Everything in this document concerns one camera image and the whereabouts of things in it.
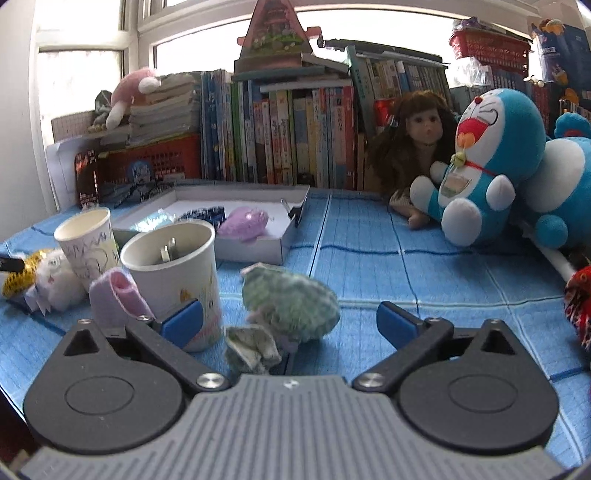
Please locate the white window frame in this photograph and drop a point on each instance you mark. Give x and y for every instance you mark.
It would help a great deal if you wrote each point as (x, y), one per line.
(134, 27)

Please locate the dark printed packet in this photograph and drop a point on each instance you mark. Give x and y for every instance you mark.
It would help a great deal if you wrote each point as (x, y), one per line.
(85, 180)

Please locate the blue checked tablecloth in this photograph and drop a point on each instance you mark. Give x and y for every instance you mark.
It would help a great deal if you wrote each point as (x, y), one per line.
(369, 277)

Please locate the grey grid board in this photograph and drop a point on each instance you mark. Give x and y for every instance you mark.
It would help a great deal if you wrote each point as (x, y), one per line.
(69, 127)

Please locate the purple plush toy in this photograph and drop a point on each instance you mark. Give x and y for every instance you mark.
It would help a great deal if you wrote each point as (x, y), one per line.
(244, 221)

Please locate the blue printed box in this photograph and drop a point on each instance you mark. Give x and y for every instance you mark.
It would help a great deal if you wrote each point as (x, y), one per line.
(565, 50)

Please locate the stack of flat books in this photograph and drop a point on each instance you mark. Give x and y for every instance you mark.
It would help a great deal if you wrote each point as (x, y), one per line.
(161, 115)

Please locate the large paper cup with drawing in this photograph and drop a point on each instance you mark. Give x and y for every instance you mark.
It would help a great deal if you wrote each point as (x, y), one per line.
(184, 272)

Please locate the white paper sheets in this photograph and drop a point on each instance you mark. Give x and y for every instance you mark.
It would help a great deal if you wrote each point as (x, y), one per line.
(60, 170)

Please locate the white plastic bag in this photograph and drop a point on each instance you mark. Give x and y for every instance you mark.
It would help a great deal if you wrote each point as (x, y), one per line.
(471, 71)

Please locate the white plush toy yellow hat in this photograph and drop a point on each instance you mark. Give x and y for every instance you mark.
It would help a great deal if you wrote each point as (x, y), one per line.
(55, 281)

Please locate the brown-haired doll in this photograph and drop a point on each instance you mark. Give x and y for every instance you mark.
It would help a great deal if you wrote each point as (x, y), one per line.
(427, 124)

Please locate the red plastic basket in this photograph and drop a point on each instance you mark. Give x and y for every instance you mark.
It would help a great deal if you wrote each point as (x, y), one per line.
(494, 46)

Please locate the row of upright books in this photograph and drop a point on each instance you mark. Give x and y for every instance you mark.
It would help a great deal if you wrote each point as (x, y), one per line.
(286, 134)

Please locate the white cardboard box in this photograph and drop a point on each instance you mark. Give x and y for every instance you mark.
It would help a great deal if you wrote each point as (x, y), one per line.
(258, 249)

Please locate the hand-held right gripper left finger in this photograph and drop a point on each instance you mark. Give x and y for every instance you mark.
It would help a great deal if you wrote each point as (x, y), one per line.
(183, 323)

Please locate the red basket with blue sticker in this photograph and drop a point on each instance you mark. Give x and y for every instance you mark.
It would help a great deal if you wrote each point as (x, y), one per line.
(175, 157)

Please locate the blue white plush toy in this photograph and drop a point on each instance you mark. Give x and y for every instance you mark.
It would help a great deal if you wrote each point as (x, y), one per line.
(568, 184)

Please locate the green checked pouch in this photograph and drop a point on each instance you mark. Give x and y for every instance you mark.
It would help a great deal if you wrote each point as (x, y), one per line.
(291, 300)

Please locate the pink white plush toy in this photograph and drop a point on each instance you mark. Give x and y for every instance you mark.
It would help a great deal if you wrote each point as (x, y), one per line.
(129, 90)

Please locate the black binder clip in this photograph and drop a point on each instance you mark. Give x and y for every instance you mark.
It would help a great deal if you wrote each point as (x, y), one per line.
(295, 213)

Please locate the pink roof toy house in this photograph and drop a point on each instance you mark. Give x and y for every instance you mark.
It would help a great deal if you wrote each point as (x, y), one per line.
(272, 27)

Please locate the blue cat plush with bell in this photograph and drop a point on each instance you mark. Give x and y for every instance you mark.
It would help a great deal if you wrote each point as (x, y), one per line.
(498, 138)

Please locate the grey plush toy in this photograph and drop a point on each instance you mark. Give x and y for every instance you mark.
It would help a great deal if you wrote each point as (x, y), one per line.
(101, 108)

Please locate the small paper cup with doodles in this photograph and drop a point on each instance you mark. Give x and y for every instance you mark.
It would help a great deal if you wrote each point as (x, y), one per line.
(87, 249)

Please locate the blue floral pouch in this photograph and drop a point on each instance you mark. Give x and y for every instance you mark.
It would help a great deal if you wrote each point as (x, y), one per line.
(205, 214)

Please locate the red patterned pouch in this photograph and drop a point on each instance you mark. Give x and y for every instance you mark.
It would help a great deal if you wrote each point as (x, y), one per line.
(579, 300)

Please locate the pink knitted cloth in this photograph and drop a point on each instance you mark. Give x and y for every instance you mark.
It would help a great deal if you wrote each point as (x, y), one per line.
(115, 295)

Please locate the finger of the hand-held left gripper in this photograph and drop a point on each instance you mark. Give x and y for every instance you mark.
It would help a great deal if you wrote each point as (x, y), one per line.
(10, 265)

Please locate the teal packet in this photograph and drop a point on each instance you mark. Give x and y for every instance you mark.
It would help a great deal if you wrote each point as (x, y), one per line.
(154, 220)

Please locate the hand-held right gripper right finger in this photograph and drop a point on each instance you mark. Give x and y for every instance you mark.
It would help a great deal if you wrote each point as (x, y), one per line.
(396, 323)

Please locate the white rod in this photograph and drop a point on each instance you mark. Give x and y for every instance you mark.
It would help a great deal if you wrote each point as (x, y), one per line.
(554, 258)

